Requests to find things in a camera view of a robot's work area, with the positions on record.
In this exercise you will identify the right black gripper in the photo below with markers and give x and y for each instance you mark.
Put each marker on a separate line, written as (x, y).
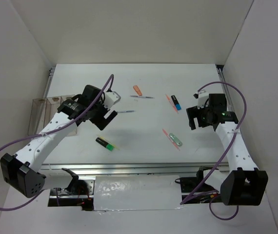
(193, 112)

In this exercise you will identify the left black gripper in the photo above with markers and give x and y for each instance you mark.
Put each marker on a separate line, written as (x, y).
(101, 122)

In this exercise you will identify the green cap black highlighter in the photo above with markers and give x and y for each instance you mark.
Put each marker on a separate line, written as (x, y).
(105, 144)

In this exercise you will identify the blue cap black highlighter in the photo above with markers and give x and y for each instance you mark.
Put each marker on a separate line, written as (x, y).
(175, 102)

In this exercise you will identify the blue ink clear pen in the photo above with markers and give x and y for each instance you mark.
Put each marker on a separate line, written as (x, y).
(133, 96)

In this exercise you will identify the orange pen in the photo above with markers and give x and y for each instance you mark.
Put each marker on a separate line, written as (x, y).
(171, 102)
(167, 135)

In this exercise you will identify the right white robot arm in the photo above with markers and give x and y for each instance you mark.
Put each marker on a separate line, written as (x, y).
(245, 184)

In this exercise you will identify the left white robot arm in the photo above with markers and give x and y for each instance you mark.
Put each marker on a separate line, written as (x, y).
(21, 170)

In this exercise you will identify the mint green highlighter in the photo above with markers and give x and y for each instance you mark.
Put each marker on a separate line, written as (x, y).
(175, 139)

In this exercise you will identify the orange highlighter cap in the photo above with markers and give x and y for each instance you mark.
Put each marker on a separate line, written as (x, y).
(137, 90)

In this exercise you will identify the middle clear container compartment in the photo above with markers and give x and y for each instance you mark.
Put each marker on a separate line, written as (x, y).
(52, 104)

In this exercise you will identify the left clear container compartment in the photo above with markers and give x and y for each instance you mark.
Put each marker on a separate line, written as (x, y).
(36, 123)

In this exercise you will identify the white front cover plate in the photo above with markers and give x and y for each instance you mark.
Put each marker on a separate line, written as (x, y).
(137, 193)

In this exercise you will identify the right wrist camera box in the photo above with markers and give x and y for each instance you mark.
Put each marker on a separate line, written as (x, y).
(203, 98)

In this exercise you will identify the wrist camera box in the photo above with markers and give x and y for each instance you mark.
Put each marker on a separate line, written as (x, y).
(111, 98)
(203, 98)

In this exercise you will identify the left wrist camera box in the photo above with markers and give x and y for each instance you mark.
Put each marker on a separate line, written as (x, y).
(111, 98)

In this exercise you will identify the aluminium front rail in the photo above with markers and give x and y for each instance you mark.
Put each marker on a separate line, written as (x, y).
(126, 169)

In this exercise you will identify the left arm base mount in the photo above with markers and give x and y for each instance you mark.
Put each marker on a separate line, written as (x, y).
(79, 192)

